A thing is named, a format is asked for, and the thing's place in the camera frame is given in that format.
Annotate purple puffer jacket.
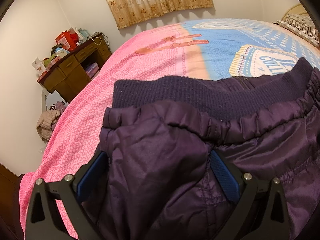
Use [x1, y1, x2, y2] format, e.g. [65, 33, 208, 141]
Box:
[84, 58, 319, 239]

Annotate pile of clothes on floor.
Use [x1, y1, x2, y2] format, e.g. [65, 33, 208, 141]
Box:
[36, 101, 66, 142]

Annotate pink and blue bedspread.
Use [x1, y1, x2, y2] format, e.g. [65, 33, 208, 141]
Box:
[19, 19, 319, 239]

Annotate brown wooden cabinet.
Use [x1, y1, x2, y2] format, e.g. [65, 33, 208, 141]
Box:
[37, 33, 112, 103]

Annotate white greeting card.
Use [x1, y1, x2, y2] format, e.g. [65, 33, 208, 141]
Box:
[31, 57, 46, 76]

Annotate stacked books in cabinet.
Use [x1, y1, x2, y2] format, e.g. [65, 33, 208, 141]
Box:
[85, 62, 99, 79]

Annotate patterned grey pillow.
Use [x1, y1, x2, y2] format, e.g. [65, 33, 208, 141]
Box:
[277, 14, 319, 48]

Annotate red gift box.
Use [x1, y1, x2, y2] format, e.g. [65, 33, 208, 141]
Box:
[55, 31, 79, 51]

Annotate cream wooden headboard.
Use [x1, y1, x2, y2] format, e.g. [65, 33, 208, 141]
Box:
[281, 3, 309, 21]

